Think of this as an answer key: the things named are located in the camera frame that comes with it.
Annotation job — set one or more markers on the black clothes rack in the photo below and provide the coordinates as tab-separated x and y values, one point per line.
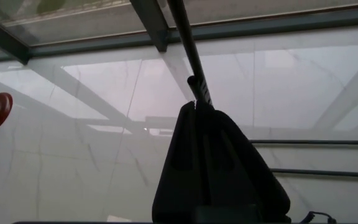
186	37

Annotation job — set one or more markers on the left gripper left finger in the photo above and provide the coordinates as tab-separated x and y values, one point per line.
176	186

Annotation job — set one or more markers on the black garment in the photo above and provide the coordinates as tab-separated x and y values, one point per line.
275	199

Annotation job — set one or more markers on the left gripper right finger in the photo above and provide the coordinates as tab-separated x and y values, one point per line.
219	189

